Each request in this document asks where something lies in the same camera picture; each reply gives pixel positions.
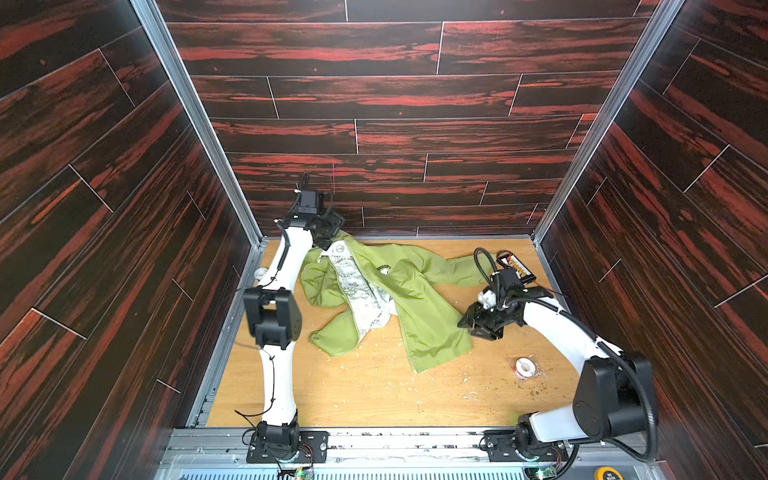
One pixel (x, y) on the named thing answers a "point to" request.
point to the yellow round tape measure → (599, 473)
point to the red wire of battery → (542, 287)
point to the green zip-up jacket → (385, 285)
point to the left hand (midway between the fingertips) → (343, 225)
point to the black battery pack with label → (507, 258)
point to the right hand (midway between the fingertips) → (469, 326)
